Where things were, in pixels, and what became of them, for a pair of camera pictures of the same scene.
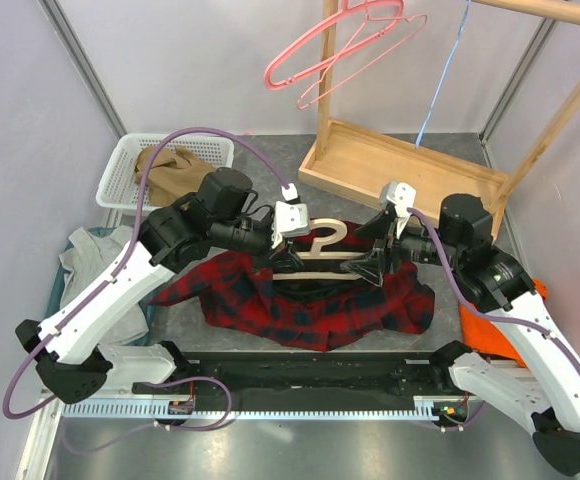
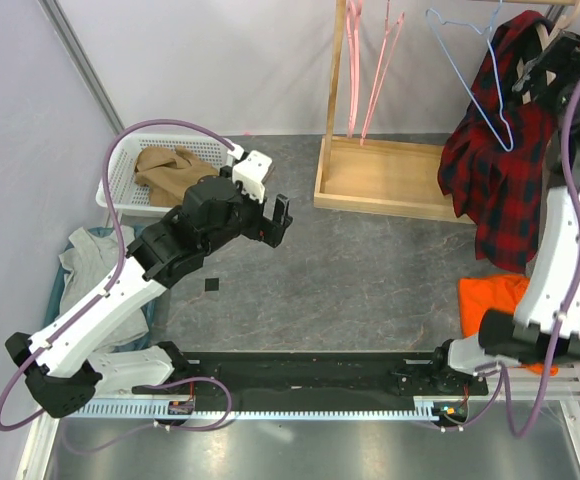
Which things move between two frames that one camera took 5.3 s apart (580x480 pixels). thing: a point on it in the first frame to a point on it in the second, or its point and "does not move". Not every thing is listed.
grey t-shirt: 89,258 does not move
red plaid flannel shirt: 324,305 to 494,169
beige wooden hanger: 316,254 to 546,40
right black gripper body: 416,243 to 564,58
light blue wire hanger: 448,62 to 464,79
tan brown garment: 173,174 does not move
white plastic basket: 119,189 does not move
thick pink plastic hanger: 350,7 to 353,65
